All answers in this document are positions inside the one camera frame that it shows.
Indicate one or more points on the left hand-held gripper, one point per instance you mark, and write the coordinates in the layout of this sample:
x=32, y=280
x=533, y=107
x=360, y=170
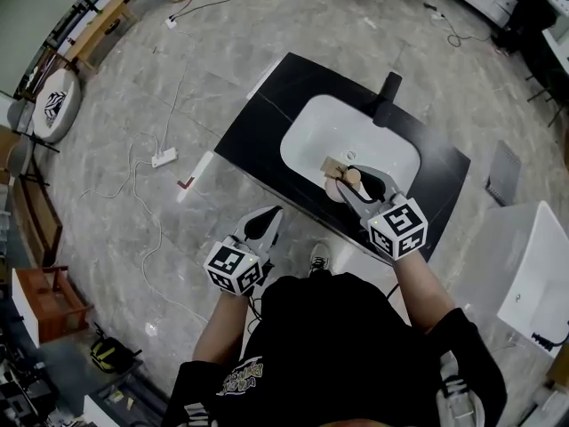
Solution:
x=231, y=265

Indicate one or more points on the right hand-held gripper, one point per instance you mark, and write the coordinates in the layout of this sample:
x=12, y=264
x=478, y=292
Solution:
x=398, y=229

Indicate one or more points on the person's right forearm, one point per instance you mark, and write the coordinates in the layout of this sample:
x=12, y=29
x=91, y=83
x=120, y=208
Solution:
x=418, y=292

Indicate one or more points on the person's left forearm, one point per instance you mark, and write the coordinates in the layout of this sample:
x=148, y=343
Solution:
x=222, y=327

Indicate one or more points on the white sink basin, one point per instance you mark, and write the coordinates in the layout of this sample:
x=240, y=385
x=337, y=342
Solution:
x=329, y=131

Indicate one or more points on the black countertop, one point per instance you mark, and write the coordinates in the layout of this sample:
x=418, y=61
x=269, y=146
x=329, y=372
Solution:
x=266, y=123

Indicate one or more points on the person's white shoe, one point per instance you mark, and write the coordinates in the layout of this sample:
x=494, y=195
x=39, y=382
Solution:
x=320, y=258

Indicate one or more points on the white power strip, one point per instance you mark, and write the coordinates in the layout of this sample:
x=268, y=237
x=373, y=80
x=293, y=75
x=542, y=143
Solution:
x=171, y=23
x=164, y=157

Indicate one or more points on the gray perforated panel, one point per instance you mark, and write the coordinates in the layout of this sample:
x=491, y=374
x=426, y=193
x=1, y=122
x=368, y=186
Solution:
x=504, y=171

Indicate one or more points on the person's black shirt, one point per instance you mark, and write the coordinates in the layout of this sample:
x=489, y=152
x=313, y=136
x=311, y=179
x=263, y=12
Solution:
x=333, y=349

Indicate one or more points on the white rectangular tub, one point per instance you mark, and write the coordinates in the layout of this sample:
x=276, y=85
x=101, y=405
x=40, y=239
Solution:
x=542, y=260

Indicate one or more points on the black yellow bag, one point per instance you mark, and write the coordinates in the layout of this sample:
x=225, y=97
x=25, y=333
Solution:
x=109, y=354

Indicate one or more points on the black chair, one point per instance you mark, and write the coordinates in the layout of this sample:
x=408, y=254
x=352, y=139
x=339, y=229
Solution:
x=560, y=82

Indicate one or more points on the brown wooden cabinet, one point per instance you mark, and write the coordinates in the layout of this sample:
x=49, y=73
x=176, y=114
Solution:
x=40, y=220

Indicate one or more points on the white round pouf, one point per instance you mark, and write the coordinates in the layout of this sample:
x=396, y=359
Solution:
x=69, y=105

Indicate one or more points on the dark cabinet white top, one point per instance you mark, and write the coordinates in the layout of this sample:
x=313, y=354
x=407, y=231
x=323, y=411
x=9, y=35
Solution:
x=558, y=45

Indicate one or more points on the zebra striped cushion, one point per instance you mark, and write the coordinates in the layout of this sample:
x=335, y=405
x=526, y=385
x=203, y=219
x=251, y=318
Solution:
x=54, y=107

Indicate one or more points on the gray chair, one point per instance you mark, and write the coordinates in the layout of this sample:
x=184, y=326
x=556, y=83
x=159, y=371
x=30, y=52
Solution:
x=20, y=156

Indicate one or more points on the low wooden table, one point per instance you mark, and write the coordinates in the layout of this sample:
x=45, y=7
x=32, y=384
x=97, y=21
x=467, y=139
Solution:
x=95, y=34

